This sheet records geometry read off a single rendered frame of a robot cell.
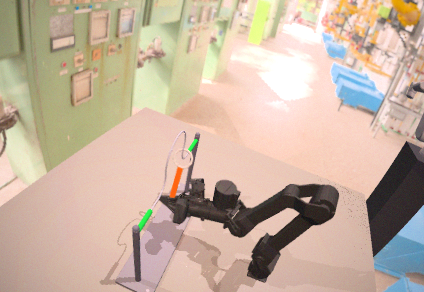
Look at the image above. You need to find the orange handle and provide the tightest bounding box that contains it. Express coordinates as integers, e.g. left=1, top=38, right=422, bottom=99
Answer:
left=170, top=148, right=193, bottom=198

